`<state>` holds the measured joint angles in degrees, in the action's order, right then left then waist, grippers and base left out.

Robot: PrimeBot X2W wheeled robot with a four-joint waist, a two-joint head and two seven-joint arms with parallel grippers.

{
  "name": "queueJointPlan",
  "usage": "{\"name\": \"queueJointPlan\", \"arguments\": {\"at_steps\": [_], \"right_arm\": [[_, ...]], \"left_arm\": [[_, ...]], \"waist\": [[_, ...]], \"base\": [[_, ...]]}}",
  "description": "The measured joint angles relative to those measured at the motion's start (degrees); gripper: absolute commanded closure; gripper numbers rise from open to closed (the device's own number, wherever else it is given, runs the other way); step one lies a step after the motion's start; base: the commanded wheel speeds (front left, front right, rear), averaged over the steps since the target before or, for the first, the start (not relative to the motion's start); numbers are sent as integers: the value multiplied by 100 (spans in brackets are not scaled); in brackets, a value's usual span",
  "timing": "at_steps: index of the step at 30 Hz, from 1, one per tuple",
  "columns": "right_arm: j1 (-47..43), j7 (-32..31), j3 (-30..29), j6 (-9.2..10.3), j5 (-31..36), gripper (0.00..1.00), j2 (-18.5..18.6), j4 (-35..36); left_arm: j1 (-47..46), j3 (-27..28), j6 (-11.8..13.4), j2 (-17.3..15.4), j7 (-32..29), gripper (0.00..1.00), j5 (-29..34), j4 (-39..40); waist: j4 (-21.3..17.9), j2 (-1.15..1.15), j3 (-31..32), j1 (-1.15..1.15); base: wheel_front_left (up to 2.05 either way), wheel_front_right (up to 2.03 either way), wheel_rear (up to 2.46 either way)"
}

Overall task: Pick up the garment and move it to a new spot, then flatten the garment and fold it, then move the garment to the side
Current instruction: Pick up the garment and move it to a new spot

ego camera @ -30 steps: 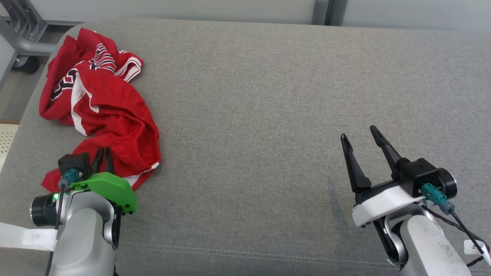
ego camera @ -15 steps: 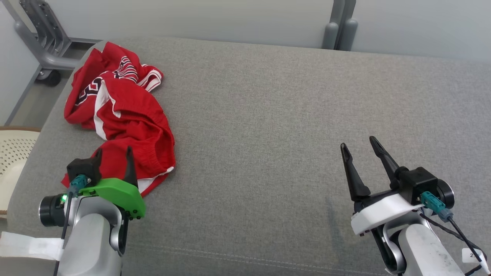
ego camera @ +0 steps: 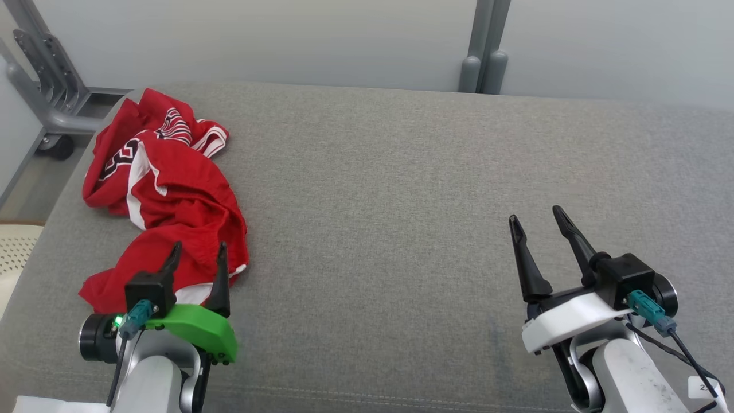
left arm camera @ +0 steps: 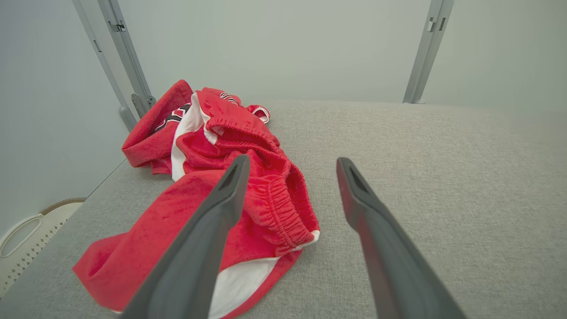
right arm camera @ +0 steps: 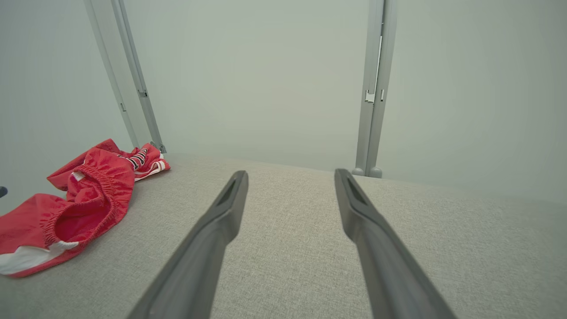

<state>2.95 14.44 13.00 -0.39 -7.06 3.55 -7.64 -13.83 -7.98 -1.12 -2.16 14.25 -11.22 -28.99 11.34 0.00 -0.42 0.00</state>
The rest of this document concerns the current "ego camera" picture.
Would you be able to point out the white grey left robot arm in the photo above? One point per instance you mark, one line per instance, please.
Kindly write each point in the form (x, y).
(152, 378)

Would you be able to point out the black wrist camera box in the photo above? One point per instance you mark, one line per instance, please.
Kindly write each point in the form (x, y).
(628, 278)
(149, 289)

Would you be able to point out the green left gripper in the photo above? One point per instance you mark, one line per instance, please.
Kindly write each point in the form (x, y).
(200, 330)

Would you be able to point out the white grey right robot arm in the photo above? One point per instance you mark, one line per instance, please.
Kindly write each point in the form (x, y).
(628, 373)

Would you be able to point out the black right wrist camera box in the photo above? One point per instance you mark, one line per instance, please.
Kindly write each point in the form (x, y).
(628, 278)

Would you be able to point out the black caster wheel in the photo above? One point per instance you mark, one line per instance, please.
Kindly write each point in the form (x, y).
(56, 146)

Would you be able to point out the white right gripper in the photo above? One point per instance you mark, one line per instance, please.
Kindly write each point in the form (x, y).
(565, 321)

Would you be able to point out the red shorts with white stripe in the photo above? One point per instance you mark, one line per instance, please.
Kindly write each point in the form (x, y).
(183, 206)

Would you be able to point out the grey partition post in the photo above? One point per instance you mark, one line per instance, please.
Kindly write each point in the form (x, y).
(484, 57)

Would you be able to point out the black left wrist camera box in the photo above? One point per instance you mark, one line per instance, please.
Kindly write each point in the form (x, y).
(149, 289)

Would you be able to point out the cream perforated laundry basket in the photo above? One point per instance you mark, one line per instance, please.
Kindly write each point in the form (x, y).
(17, 258)

